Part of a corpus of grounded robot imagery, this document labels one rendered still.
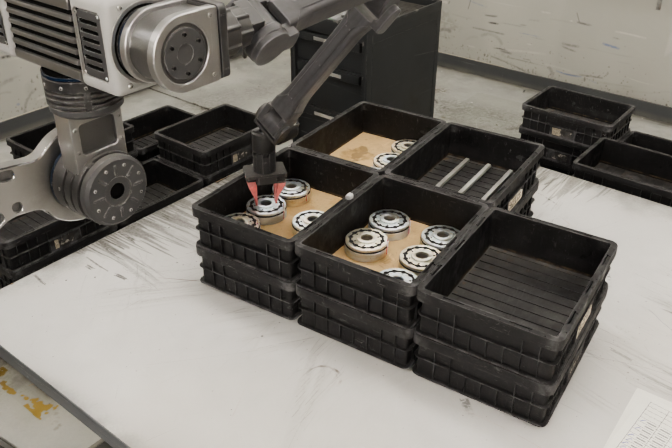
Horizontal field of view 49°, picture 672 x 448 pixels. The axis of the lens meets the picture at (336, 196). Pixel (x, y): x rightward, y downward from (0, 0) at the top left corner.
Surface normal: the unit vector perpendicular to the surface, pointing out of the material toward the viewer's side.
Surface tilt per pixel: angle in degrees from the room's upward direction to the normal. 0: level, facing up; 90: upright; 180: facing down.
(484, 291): 0
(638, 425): 0
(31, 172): 90
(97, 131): 90
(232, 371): 0
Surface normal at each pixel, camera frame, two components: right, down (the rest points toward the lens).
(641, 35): -0.63, 0.38
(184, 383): 0.00, -0.87
